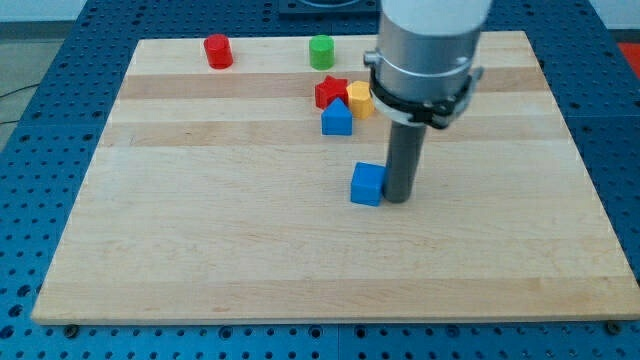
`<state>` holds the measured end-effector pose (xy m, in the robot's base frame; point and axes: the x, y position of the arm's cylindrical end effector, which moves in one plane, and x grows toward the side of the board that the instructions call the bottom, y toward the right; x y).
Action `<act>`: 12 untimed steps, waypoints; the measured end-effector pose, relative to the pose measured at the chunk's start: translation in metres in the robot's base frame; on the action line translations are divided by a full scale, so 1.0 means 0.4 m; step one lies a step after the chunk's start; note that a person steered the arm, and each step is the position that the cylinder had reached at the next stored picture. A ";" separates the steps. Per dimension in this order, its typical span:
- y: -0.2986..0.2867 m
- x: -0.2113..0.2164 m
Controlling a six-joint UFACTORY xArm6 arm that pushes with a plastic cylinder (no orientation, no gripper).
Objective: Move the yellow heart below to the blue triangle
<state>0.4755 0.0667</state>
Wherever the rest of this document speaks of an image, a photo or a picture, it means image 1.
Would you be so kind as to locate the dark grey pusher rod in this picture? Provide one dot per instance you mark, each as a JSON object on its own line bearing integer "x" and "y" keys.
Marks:
{"x": 404, "y": 151}

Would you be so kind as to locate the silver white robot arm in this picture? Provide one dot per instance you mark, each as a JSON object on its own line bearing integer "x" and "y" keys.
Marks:
{"x": 421, "y": 68}

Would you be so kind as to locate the wooden board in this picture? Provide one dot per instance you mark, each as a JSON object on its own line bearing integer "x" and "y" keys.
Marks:
{"x": 214, "y": 198}

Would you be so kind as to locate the blue triangle block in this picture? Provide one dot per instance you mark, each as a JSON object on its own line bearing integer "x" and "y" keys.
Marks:
{"x": 337, "y": 119}

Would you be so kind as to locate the red cylinder block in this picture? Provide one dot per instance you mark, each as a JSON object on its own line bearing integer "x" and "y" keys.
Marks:
{"x": 218, "y": 51}

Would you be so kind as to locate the yellow heart block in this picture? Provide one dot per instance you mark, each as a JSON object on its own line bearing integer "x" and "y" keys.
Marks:
{"x": 359, "y": 99}

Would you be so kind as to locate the green cylinder block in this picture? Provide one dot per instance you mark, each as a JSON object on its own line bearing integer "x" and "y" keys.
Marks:
{"x": 321, "y": 52}

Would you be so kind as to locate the blue cube block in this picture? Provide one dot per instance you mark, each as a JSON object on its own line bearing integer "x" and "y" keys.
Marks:
{"x": 366, "y": 184}

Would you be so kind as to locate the red star block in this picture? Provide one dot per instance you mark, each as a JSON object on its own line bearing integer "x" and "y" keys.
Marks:
{"x": 330, "y": 89}

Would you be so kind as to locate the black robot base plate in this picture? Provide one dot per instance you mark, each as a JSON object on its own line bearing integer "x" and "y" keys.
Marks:
{"x": 299, "y": 8}

